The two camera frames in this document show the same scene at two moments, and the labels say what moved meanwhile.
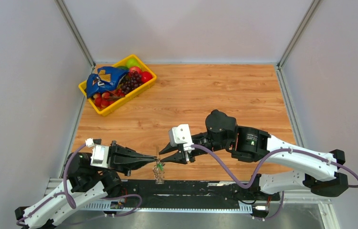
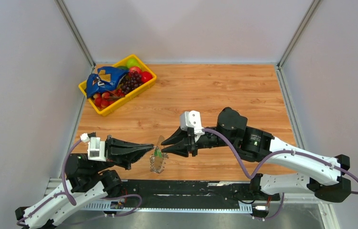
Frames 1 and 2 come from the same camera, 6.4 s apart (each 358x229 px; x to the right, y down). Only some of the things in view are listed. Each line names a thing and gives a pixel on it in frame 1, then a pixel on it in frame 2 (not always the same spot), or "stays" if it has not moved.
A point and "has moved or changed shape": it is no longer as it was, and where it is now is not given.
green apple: (132, 62) stays
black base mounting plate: (194, 192) stays
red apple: (135, 68) stays
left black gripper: (124, 159) -> (123, 152)
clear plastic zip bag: (159, 171) has moved or changed shape
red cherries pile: (103, 100) stays
